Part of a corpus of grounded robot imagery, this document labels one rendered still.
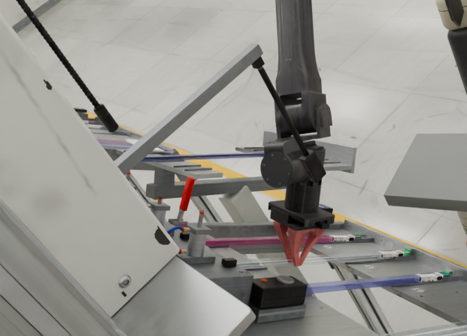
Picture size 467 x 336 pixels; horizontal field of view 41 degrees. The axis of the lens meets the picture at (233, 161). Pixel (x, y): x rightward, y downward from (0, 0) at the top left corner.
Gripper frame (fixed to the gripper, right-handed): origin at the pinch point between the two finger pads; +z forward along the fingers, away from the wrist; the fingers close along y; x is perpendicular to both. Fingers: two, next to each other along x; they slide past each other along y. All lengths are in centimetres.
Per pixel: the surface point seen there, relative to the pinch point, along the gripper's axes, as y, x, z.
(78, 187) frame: 38, -54, -27
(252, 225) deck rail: -19.0, 5.1, 0.6
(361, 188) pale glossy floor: -99, 123, 23
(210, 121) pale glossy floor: -230, 132, 18
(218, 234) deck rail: -19.1, -2.9, 1.4
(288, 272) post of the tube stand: -43, 38, 25
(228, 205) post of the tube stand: -46, 18, 6
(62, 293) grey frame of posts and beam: 52, -60, -27
